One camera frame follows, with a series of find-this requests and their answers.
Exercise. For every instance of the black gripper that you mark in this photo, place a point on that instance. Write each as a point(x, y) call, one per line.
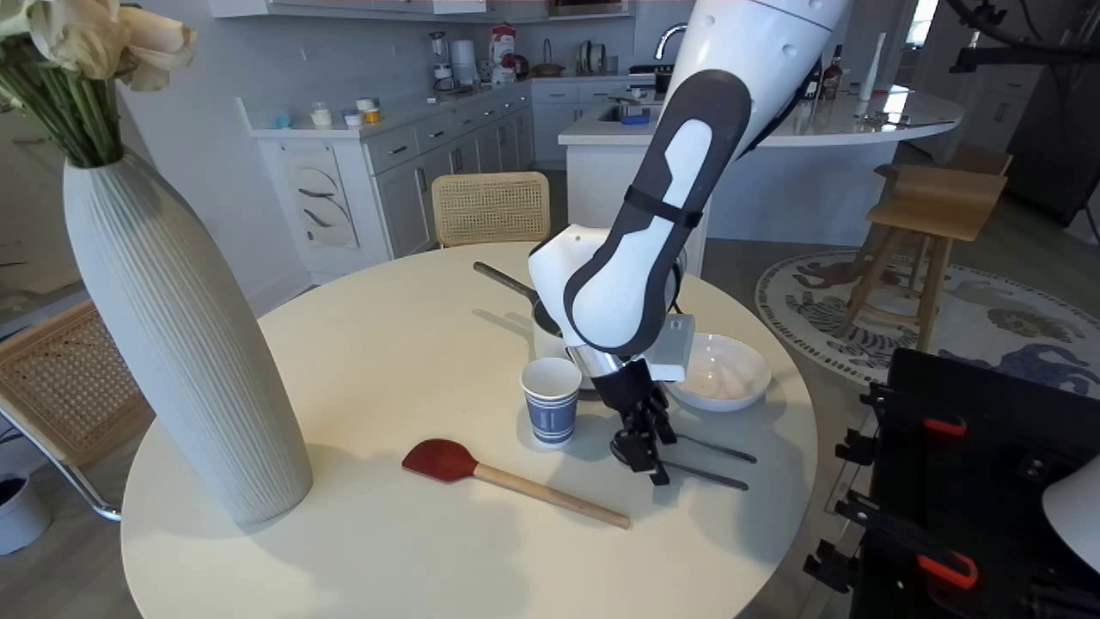
point(641, 407)

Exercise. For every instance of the silver spoon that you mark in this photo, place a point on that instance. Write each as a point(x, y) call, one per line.
point(710, 475)

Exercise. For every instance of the silver fork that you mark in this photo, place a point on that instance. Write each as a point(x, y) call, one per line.
point(719, 447)

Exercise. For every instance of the blue white paper cup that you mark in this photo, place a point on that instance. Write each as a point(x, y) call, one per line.
point(553, 399)

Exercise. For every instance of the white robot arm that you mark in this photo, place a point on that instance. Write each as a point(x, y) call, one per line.
point(741, 71)

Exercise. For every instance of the white ceramic bowl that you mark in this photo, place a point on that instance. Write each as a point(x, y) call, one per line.
point(725, 375)

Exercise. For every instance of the white saucepan grey interior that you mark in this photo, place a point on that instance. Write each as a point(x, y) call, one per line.
point(512, 288)

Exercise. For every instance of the patterned round rug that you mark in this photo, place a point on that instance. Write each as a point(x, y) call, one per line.
point(982, 317)

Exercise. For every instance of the wicker chair far side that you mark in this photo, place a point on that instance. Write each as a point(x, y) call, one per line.
point(478, 208)

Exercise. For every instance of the black robot cart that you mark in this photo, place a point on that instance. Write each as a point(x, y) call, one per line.
point(952, 525)

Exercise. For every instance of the white kitchen island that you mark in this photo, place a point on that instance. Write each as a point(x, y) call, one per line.
point(808, 185)

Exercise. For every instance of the wooden stool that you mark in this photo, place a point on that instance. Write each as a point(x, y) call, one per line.
point(913, 231)

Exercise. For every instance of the white kitchen cabinet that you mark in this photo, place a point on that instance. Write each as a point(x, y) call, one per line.
point(360, 199)

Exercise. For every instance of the tall white ribbed vase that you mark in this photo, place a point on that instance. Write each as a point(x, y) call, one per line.
point(187, 336)

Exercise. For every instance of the wicker chair near vase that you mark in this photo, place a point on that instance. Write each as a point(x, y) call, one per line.
point(70, 393)

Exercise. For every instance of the cream calla lily bouquet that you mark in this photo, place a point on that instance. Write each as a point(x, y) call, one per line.
point(65, 61)

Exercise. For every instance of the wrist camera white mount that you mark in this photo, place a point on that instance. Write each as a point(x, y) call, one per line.
point(673, 351)

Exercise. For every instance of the red spatula wooden handle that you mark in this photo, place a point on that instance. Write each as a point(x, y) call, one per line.
point(453, 461)

